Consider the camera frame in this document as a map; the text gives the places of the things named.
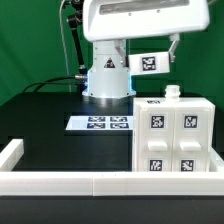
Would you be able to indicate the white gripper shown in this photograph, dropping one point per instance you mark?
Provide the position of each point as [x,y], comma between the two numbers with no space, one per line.
[129,19]

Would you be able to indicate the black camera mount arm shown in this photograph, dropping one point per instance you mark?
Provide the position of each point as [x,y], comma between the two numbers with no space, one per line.
[78,40]

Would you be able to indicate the white U-shaped obstacle fence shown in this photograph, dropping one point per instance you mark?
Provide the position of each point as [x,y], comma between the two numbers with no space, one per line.
[106,183]

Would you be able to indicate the small white cabinet top block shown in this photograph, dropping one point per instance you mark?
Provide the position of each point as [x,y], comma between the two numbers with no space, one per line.
[149,63]

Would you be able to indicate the white cabinet body box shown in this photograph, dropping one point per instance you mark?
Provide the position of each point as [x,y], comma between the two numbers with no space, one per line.
[171,99]

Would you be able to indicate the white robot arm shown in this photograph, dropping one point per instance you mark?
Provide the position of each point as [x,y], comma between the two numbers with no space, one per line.
[108,81]

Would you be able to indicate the white base tag plate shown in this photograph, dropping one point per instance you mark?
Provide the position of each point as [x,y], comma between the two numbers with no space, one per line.
[108,123]

